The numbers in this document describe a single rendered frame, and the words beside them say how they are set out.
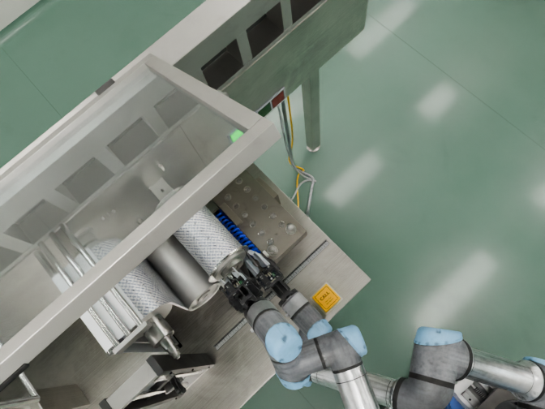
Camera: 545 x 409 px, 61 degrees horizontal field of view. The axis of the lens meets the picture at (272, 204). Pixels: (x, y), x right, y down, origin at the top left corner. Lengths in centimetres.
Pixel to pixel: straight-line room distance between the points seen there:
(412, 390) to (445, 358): 12
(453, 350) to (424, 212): 147
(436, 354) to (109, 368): 110
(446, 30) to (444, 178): 99
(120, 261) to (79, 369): 121
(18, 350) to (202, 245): 70
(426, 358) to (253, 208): 73
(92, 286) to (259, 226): 98
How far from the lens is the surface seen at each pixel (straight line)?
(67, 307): 69
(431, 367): 132
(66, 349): 188
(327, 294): 163
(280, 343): 103
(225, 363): 168
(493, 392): 182
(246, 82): 138
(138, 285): 125
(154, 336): 126
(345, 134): 283
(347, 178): 272
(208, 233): 131
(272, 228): 158
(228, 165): 66
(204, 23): 118
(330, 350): 112
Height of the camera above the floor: 255
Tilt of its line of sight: 72 degrees down
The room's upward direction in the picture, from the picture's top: 19 degrees counter-clockwise
